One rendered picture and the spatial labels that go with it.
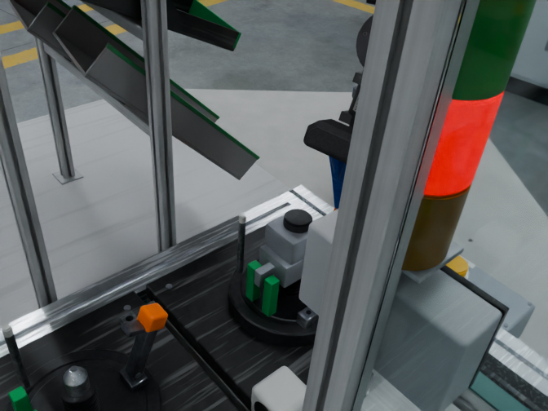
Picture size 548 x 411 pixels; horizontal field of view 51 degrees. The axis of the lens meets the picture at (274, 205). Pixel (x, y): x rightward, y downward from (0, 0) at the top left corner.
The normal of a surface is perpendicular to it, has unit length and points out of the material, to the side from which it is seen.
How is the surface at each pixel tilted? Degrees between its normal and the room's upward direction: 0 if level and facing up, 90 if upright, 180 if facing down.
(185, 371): 0
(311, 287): 90
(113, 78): 90
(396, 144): 90
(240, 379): 0
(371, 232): 90
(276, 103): 0
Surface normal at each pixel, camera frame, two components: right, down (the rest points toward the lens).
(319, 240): -0.75, 0.36
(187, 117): 0.51, 0.55
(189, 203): 0.07, -0.79
